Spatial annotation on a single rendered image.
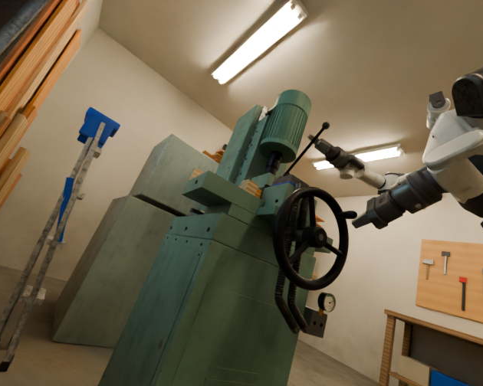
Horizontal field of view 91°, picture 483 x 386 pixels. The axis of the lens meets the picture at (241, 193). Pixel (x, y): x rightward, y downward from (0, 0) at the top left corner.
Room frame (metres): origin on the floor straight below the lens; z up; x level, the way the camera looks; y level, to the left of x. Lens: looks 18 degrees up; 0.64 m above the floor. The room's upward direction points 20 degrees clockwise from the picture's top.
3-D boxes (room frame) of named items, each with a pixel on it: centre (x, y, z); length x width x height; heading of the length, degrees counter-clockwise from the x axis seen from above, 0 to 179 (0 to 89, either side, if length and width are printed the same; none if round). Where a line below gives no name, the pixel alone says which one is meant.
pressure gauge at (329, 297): (0.88, -0.42, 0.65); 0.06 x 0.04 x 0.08; 116
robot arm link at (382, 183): (1.07, -0.66, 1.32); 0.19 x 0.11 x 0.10; 103
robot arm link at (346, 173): (1.02, -0.45, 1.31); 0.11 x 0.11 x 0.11; 26
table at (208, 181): (0.86, -0.13, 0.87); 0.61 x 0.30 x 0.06; 116
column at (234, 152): (1.22, 0.04, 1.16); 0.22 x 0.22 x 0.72; 26
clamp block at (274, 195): (0.78, -0.16, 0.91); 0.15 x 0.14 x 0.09; 116
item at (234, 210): (0.91, -0.12, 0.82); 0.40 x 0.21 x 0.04; 116
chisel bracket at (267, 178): (0.98, -0.08, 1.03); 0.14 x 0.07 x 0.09; 26
